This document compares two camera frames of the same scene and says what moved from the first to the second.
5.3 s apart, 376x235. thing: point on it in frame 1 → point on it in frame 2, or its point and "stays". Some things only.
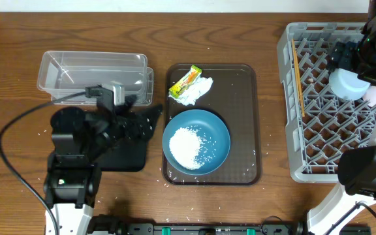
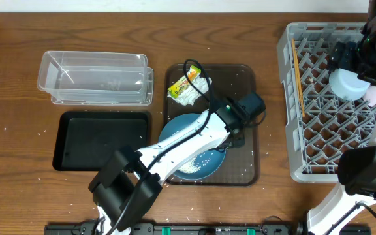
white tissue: (199, 88) stays
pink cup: (372, 94) stays
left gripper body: (130, 121) → (237, 141)
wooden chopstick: (297, 78) stays
